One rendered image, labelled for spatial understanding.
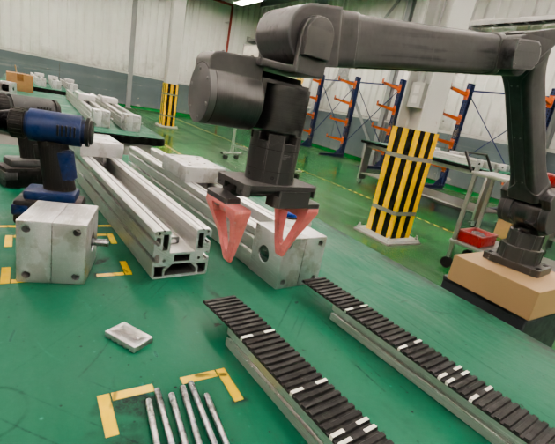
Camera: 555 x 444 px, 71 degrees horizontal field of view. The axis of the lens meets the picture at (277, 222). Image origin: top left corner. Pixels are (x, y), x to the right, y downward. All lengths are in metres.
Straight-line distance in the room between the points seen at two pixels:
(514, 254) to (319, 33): 0.72
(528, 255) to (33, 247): 0.93
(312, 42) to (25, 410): 0.44
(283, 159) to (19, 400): 0.35
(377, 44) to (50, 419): 0.51
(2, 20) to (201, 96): 15.28
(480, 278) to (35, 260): 0.83
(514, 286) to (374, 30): 0.61
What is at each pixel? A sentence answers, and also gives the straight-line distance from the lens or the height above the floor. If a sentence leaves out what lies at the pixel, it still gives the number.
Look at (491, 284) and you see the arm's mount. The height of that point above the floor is 0.81.
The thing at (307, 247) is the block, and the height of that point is 0.86.
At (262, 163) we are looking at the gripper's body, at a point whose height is 1.02.
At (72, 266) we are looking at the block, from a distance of 0.65.
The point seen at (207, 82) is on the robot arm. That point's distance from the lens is 0.39.
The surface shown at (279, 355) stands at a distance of 0.48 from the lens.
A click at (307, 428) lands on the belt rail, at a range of 0.44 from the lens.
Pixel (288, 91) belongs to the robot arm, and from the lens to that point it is 0.42.
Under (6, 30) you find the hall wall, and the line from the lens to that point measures 15.60.
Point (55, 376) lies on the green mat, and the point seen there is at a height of 0.78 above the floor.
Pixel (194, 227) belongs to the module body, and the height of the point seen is 0.86.
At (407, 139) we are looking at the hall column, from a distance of 3.92.
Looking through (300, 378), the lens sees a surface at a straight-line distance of 0.46.
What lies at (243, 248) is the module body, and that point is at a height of 0.81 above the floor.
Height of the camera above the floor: 1.09
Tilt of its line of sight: 16 degrees down
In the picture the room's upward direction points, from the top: 11 degrees clockwise
